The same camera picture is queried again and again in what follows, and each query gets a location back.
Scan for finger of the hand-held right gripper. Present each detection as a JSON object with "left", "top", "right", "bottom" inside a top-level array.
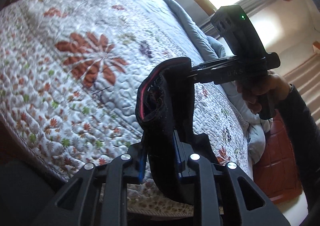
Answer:
[
  {"left": 191, "top": 70, "right": 217, "bottom": 84},
  {"left": 192, "top": 56, "right": 237, "bottom": 72}
]

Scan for floral quilted bedspread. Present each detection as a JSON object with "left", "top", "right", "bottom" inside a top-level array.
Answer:
[{"left": 0, "top": 0, "right": 250, "bottom": 216}]

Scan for grey curtain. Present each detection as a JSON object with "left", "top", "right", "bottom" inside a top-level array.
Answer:
[{"left": 200, "top": 0, "right": 287, "bottom": 40}]

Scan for grey duvet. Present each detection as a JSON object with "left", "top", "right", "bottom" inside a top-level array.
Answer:
[{"left": 157, "top": 0, "right": 273, "bottom": 164}]

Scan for wooden bed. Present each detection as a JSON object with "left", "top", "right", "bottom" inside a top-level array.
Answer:
[{"left": 251, "top": 112, "right": 304, "bottom": 203}]

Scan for person's right forearm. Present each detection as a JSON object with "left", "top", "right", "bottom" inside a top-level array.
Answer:
[{"left": 277, "top": 83, "right": 320, "bottom": 218}]

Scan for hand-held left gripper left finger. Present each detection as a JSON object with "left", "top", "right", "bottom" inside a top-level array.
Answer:
[{"left": 32, "top": 138, "right": 148, "bottom": 226}]

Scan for person's right hand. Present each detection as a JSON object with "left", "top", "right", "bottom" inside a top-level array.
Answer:
[{"left": 236, "top": 70, "right": 292, "bottom": 114}]

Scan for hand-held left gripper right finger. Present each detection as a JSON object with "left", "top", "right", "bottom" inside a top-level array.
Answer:
[{"left": 174, "top": 131, "right": 290, "bottom": 226}]

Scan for black pants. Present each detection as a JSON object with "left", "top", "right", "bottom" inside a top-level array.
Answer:
[{"left": 135, "top": 57, "right": 213, "bottom": 206}]

